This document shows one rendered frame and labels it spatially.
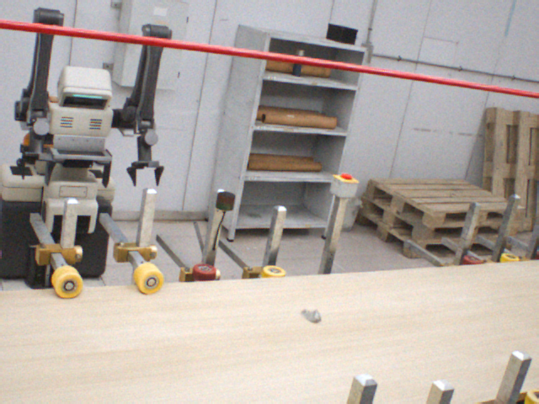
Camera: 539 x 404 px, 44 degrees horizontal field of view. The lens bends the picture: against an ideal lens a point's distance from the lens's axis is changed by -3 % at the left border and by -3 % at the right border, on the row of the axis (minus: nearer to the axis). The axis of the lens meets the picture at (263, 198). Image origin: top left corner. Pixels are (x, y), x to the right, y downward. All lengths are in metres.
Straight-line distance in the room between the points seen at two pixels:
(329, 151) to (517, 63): 2.41
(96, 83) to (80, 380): 1.55
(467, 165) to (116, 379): 5.66
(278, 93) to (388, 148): 1.32
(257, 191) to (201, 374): 3.91
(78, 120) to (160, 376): 1.53
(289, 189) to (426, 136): 1.50
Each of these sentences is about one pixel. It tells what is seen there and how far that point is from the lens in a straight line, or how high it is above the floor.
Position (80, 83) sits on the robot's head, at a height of 1.33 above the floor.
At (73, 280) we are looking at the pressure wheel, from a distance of 2.00.
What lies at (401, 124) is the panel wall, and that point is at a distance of 6.23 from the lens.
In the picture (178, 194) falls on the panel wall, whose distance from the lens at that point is 5.28.
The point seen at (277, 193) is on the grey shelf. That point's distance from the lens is 5.66.
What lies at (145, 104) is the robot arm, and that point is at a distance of 2.80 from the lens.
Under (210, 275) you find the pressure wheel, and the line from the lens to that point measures 2.29.
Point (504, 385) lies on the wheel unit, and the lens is 1.72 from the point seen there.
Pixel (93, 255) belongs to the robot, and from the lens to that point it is 3.51.
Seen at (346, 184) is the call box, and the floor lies 1.21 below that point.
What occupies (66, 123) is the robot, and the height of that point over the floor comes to 1.15.
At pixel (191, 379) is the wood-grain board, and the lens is 1.72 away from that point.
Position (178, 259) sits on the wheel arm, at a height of 0.86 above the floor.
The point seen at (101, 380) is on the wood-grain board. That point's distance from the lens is 1.68.
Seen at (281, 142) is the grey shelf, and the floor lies 0.67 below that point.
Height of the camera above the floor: 1.83
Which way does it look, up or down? 17 degrees down
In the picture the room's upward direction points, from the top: 11 degrees clockwise
